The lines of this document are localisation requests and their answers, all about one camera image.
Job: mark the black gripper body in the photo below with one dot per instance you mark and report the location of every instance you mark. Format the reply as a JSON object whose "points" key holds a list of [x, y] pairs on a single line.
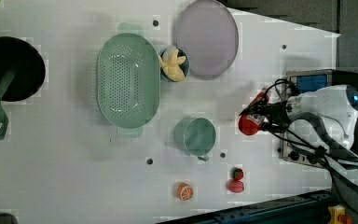
{"points": [[274, 113]]}

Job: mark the red felt ketchup bottle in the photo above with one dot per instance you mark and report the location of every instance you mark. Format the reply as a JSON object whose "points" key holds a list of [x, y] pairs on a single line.
{"points": [[250, 123]]}

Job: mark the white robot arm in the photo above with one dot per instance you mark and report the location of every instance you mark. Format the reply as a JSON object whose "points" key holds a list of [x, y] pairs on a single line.
{"points": [[348, 176]]}

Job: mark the dark red toy strawberry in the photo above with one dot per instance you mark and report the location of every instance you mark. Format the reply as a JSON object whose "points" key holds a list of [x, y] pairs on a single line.
{"points": [[237, 174]]}

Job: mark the green mug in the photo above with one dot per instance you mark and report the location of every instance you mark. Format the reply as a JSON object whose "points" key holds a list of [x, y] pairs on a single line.
{"points": [[195, 136]]}

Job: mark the pink toy strawberry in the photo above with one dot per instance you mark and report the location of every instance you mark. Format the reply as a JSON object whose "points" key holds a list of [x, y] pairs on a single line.
{"points": [[235, 186]]}

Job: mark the round lilac plate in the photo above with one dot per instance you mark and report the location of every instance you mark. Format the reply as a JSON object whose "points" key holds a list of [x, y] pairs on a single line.
{"points": [[207, 32]]}

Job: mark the yellow red emergency button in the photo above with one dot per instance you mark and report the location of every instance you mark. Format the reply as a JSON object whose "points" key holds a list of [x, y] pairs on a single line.
{"points": [[338, 215]]}

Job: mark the yellow toy banana bunch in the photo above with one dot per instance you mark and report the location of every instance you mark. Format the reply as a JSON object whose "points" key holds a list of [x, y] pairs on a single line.
{"points": [[170, 62]]}

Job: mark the orange slice toy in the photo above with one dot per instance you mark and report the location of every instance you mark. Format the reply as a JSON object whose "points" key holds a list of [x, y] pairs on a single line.
{"points": [[184, 192]]}

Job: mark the green perforated colander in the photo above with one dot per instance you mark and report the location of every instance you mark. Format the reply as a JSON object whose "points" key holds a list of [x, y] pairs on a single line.
{"points": [[128, 80]]}

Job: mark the black round pan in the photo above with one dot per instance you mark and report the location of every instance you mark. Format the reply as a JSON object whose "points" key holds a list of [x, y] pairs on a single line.
{"points": [[26, 63]]}

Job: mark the blue metal frame rail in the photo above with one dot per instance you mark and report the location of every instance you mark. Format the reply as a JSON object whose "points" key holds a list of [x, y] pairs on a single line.
{"points": [[307, 208]]}

